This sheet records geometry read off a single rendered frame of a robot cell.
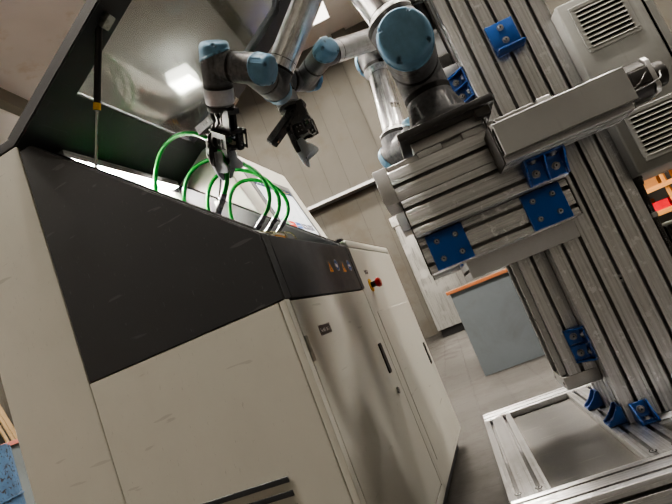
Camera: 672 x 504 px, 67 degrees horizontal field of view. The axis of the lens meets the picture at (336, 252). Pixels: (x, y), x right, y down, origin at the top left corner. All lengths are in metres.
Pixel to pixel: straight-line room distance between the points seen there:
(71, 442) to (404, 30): 1.27
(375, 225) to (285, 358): 9.05
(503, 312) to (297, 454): 2.93
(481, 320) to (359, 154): 7.01
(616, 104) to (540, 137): 0.15
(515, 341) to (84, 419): 3.10
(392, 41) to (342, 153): 9.42
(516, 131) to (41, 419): 1.35
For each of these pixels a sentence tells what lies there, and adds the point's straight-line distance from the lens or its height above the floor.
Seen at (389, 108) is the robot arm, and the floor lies 1.36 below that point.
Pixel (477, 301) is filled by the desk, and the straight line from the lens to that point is 3.92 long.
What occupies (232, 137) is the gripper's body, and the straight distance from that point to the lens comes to 1.38.
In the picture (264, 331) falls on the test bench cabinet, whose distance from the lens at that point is 1.15.
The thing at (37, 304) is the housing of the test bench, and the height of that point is 1.04.
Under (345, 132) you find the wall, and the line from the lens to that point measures 10.65.
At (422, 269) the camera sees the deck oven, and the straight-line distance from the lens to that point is 8.53.
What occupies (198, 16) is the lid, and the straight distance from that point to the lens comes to 1.81.
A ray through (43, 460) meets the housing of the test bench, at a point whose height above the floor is 0.65.
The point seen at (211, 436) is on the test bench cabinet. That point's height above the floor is 0.57.
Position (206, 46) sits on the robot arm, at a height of 1.42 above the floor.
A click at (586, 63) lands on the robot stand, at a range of 1.46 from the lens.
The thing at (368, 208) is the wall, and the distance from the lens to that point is 10.20.
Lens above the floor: 0.67
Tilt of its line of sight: 9 degrees up
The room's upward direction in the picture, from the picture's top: 22 degrees counter-clockwise
